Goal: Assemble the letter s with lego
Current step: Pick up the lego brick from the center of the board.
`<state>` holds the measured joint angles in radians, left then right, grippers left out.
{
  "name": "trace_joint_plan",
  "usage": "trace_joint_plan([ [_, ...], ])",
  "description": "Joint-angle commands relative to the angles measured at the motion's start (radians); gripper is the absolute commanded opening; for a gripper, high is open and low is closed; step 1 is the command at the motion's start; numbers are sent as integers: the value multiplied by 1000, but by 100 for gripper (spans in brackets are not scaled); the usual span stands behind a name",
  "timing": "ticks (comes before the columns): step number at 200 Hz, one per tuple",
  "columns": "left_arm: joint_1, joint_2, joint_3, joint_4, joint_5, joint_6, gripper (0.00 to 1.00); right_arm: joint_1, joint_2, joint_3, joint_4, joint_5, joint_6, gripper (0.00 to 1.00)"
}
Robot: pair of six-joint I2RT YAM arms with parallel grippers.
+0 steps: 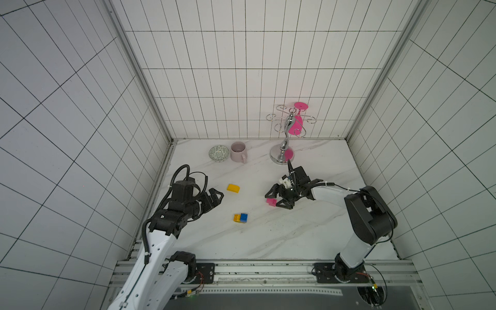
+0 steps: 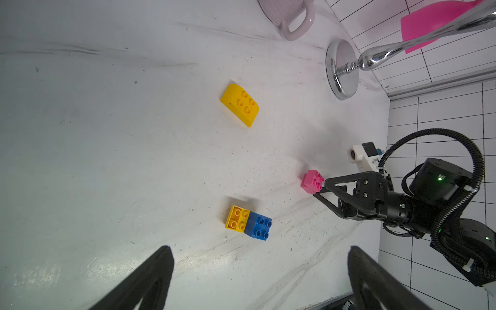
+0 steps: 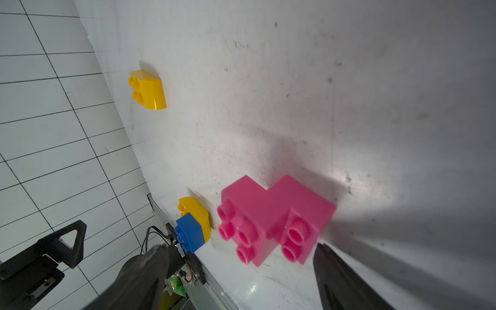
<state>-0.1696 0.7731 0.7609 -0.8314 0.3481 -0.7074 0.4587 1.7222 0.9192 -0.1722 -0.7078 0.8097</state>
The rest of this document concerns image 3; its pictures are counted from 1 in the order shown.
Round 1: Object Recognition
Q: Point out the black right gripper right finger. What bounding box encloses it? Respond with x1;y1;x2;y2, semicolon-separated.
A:
313;244;392;310

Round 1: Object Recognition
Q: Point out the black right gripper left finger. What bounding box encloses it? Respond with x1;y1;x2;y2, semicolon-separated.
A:
85;245;170;310

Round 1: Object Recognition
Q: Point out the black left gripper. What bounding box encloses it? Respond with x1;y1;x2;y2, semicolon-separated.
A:
1;220;87;309

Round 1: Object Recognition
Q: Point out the blue lego brick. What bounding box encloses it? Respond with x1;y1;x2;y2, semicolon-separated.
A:
174;214;205;253

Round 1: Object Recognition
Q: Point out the pink lego brick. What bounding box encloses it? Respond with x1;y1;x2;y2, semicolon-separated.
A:
269;175;337;265
217;176;289;267

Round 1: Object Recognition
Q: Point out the yellow curved lego brick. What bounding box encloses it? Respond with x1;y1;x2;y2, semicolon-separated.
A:
128;70;167;111

